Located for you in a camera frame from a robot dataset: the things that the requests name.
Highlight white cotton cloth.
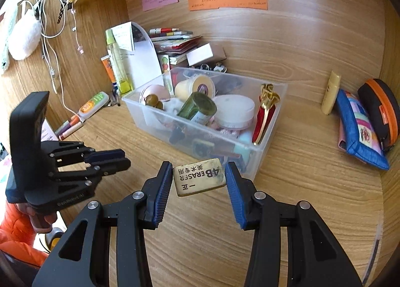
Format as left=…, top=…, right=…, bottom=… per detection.
left=163, top=97, right=184, bottom=116

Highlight blue patchwork pouch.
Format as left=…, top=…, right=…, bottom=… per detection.
left=335, top=88, right=389, bottom=171

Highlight white charging cable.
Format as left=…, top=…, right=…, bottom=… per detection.
left=18, top=0, right=86, bottom=117

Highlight left hand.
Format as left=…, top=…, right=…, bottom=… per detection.
left=15, top=203, right=58, bottom=225

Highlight white fluffy hanging item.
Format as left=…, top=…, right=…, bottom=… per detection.
left=7, top=9, right=41, bottom=61

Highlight black orange zip case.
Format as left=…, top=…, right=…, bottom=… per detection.
left=357, top=78, right=399, bottom=152

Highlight metal nail clipper keys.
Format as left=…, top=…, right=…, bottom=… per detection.
left=196, top=62, right=227, bottom=73

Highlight yellow spray bottle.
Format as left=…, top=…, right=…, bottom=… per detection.
left=105, top=29, right=132, bottom=96

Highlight white paper file holder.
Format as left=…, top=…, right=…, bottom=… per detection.
left=109, top=21, right=164, bottom=90

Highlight orange label sanitizer bottle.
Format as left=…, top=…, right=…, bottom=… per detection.
left=77, top=91, right=110, bottom=121

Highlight orange sunscreen tube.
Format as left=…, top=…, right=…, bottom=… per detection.
left=101, top=55, right=116, bottom=85

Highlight white round jar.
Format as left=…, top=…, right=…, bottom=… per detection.
left=213, top=94, right=255, bottom=130

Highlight clear plastic storage bin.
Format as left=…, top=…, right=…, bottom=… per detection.
left=123, top=67, right=288, bottom=179

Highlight beige 4B eraser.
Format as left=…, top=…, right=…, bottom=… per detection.
left=173, top=158, right=226, bottom=197

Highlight small white cardboard box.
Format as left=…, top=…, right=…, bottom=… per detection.
left=186, top=43, right=227, bottom=66

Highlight cream yellow jar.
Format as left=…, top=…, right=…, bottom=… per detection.
left=174, top=74, right=216, bottom=102

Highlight brown bead tassel charm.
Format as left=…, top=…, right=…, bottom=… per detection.
left=144, top=94, right=164, bottom=110

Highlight green glass pump bottle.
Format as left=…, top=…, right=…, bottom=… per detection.
left=177, top=92, right=217, bottom=125

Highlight teal plastic bottle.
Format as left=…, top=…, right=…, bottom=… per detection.
left=233, top=130, right=253, bottom=171

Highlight orange jacket sleeve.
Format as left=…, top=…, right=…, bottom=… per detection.
left=1, top=202, right=48, bottom=267

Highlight stack of books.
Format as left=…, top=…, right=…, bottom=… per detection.
left=148, top=28, right=202, bottom=73

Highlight pink round case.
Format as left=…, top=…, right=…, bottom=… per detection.
left=139, top=84, right=171, bottom=104

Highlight orange marker pen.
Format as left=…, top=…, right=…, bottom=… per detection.
left=55, top=115, right=80, bottom=137

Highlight white label paper sheet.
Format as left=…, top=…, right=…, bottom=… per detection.
left=41, top=118, right=58, bottom=142

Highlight gold red ornament clip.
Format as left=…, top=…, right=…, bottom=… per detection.
left=252, top=83, right=281, bottom=146

